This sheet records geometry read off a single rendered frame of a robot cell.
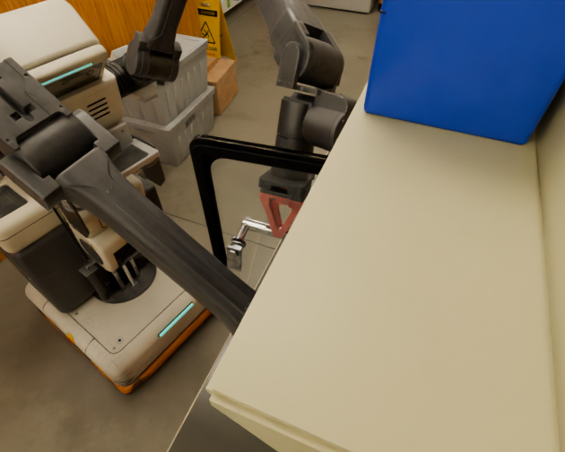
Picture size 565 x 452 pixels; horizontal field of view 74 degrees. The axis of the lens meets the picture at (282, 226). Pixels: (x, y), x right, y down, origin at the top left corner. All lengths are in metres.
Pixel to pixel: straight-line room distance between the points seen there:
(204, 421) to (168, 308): 0.95
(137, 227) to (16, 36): 0.57
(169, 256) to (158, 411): 1.37
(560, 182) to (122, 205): 0.40
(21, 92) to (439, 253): 0.46
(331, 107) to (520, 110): 0.27
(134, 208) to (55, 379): 1.59
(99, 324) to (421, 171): 1.57
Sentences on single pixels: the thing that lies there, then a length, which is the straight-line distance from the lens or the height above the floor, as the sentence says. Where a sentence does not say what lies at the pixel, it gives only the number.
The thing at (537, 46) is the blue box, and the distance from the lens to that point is 0.24.
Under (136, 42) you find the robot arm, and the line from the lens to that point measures 0.99.
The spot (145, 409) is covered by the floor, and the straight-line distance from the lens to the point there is 1.80.
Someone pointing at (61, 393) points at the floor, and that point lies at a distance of 1.96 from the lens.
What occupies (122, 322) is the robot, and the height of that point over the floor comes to 0.28.
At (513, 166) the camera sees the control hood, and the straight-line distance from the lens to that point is 0.25.
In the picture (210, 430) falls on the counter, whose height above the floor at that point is 0.94.
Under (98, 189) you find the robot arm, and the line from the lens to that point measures 0.47.
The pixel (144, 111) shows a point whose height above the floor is 0.41.
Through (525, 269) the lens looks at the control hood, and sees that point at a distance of 0.20.
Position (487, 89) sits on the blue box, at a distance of 0.25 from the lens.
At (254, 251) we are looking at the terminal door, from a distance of 0.57.
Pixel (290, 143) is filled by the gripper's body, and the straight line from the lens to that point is 0.53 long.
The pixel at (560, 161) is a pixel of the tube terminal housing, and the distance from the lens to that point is 0.23.
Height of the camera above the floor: 1.64
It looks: 48 degrees down
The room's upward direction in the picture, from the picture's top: straight up
